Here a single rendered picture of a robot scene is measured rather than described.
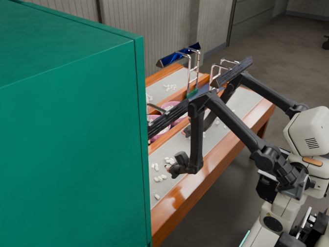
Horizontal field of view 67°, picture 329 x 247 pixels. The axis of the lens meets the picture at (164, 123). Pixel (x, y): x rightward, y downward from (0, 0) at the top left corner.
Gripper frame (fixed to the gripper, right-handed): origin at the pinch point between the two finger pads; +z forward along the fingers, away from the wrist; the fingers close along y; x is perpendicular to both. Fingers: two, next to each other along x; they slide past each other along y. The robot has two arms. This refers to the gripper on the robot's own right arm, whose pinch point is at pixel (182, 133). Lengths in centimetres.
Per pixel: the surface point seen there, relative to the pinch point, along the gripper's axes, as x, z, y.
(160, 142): -3.6, 3.4, 19.5
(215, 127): 10.8, -9.4, -25.5
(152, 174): 7.7, -6.1, 44.9
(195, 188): 25, -29, 37
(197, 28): -94, 114, -236
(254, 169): 85, 18, -78
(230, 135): 19.2, -23.1, -20.7
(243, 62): -22, -26, -78
